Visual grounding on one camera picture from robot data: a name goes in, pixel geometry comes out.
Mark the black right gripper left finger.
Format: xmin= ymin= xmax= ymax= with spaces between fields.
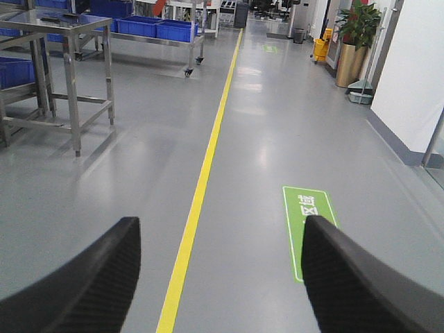
xmin=1 ymin=216 xmax=142 ymax=332

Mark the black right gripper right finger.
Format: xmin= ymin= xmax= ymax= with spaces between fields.
xmin=301 ymin=216 xmax=443 ymax=332

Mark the green floor sign sticker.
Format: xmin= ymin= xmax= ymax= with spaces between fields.
xmin=282 ymin=186 xmax=340 ymax=283

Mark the grey dustpan with broom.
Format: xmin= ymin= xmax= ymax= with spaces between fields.
xmin=346 ymin=7 xmax=387 ymax=105

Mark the stainless steel work table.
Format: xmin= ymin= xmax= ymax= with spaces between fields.
xmin=1 ymin=3 xmax=114 ymax=156

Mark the yellow mop bucket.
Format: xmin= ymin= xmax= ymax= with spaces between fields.
xmin=312 ymin=28 xmax=333 ymax=62

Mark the far green floor sticker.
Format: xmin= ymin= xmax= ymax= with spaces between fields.
xmin=262 ymin=45 xmax=278 ymax=53

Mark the grey trash can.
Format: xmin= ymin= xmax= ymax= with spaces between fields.
xmin=293 ymin=28 xmax=306 ymax=44

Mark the wheeled steel bin cart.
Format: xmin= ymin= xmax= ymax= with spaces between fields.
xmin=87 ymin=1 xmax=207 ymax=77

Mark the potted green plant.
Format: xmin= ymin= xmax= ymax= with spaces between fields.
xmin=336 ymin=1 xmax=382 ymax=87

